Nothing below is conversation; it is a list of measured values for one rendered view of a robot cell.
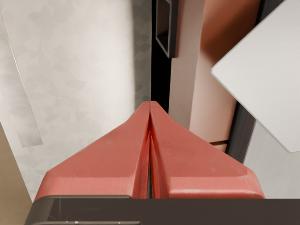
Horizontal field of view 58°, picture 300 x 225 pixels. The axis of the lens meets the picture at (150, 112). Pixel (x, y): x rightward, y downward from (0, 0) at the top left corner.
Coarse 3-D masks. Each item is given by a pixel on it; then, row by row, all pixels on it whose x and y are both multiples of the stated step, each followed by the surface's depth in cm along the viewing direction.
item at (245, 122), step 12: (264, 0) 18; (276, 0) 17; (264, 12) 18; (240, 108) 23; (240, 120) 23; (252, 120) 21; (240, 132) 23; (228, 144) 26; (240, 144) 24; (240, 156) 24
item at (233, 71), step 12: (264, 24) 16; (252, 36) 16; (240, 48) 17; (252, 48) 17; (228, 60) 17; (240, 60) 17; (252, 60) 17; (216, 72) 17; (228, 72) 18; (240, 72) 18; (228, 84) 18; (240, 84) 18; (240, 96) 19
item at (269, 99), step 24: (288, 0) 16; (288, 24) 16; (264, 48) 17; (288, 48) 18; (264, 72) 18; (288, 72) 19; (264, 96) 19; (288, 96) 20; (264, 120) 21; (288, 120) 22; (288, 144) 23
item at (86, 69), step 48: (0, 0) 27; (48, 0) 28; (96, 0) 29; (144, 0) 30; (48, 48) 31; (96, 48) 32; (144, 48) 34; (0, 96) 33; (48, 96) 35; (96, 96) 36; (144, 96) 38; (48, 144) 39
